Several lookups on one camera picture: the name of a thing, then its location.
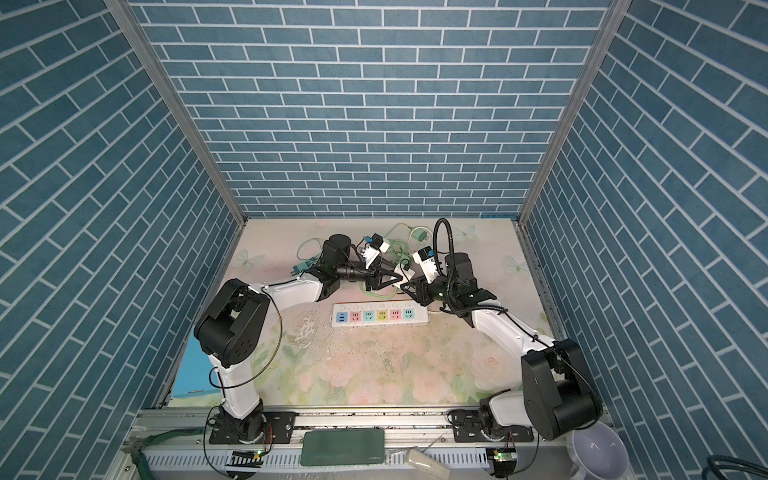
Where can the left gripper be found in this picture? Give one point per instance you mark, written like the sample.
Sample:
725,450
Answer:
373,277

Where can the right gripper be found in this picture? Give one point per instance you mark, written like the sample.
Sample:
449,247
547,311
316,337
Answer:
421,286

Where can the white power strip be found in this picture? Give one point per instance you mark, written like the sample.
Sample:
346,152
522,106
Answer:
383,313

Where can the white charger adapter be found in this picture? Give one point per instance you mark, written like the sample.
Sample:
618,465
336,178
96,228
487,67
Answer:
405,272

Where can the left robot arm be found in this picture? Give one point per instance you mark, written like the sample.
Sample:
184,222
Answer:
230,327

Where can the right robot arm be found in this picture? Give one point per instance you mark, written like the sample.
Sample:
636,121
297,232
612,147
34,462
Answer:
558,392

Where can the teal charger upper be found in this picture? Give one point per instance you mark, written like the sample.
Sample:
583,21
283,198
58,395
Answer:
303,266

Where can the green charger far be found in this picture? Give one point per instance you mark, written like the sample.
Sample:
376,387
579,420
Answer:
422,231

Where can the white small device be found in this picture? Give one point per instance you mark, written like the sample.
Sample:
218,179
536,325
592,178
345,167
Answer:
426,464

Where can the blue sheet at left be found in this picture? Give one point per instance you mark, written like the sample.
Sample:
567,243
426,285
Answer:
192,375

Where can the white bowl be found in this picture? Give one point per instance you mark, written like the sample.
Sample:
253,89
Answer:
597,452

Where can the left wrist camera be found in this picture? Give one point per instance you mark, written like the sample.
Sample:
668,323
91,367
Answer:
375,247

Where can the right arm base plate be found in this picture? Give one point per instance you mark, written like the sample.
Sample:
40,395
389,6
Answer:
478,425

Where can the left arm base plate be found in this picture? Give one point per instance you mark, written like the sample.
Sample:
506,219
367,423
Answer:
267,428

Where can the green box on rail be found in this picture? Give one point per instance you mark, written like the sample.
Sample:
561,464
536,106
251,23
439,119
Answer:
343,447

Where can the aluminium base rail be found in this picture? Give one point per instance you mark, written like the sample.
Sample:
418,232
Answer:
172,444

